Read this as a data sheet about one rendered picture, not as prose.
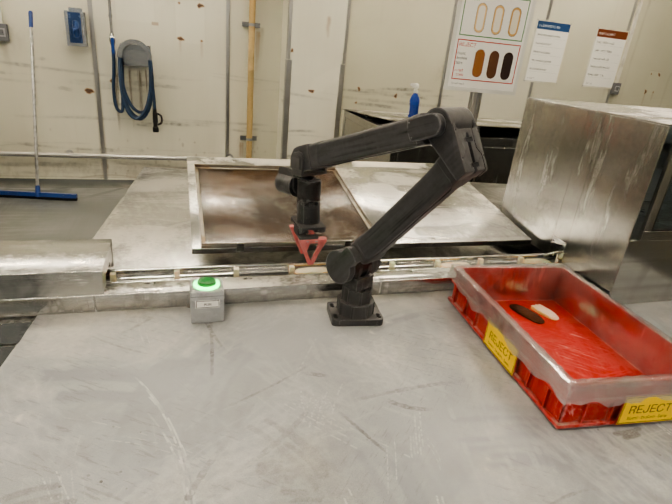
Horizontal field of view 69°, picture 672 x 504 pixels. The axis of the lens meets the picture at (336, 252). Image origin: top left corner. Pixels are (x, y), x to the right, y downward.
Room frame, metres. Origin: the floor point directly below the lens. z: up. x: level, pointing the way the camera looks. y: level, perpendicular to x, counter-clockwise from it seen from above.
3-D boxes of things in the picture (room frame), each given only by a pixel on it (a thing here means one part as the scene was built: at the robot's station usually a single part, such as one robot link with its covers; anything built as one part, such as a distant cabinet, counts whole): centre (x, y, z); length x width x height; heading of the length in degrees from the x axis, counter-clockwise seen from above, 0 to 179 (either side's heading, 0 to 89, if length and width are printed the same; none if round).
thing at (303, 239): (1.10, 0.07, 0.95); 0.07 x 0.07 x 0.09; 19
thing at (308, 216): (1.12, 0.08, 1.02); 0.10 x 0.07 x 0.07; 19
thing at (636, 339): (0.93, -0.51, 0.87); 0.49 x 0.34 x 0.10; 14
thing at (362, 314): (0.99, -0.06, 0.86); 0.12 x 0.09 x 0.08; 103
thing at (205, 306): (0.93, 0.27, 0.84); 0.08 x 0.08 x 0.11; 19
